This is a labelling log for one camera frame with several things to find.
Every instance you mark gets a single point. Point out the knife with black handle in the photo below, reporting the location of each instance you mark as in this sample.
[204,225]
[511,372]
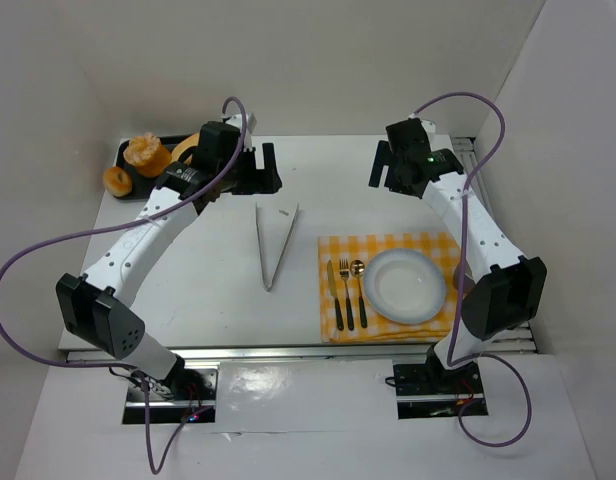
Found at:
[333,291]

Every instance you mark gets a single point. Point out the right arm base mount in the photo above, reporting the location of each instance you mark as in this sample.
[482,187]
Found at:
[419,395]

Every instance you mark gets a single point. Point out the gold spoon black handle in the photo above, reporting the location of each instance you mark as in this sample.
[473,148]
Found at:
[357,269]

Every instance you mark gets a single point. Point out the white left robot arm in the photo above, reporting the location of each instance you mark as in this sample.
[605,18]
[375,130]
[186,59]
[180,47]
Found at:
[96,306]

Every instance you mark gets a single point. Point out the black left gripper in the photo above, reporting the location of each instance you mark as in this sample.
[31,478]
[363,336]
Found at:
[258,182]

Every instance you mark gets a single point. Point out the fork with black handle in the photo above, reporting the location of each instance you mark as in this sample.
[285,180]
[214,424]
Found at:
[344,275]

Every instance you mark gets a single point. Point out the pale pointed pastry bread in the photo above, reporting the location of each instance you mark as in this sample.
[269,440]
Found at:
[184,150]

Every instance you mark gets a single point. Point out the aluminium front rail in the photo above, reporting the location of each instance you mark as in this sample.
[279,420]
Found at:
[303,352]

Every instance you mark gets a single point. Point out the white plate blue rim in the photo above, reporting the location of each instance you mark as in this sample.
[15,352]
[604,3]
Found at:
[404,286]

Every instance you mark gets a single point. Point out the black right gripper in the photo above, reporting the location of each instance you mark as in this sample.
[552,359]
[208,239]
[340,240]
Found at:
[381,163]

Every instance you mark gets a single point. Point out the tall orange muffin bread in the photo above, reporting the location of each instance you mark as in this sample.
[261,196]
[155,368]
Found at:
[147,155]

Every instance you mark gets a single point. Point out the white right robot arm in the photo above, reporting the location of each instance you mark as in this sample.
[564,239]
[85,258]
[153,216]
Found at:
[507,284]

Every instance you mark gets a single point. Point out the purple mug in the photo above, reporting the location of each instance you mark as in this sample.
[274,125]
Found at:
[456,277]

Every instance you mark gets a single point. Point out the yellow checkered cloth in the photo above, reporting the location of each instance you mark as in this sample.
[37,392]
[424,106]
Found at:
[439,247]

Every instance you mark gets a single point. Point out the small round bagel bread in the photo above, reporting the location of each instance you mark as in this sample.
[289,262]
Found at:
[117,182]

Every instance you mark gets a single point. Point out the metal tongs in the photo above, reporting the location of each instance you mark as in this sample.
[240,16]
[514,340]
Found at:
[274,228]

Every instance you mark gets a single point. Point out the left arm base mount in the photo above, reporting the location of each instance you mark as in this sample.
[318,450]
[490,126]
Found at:
[196,404]

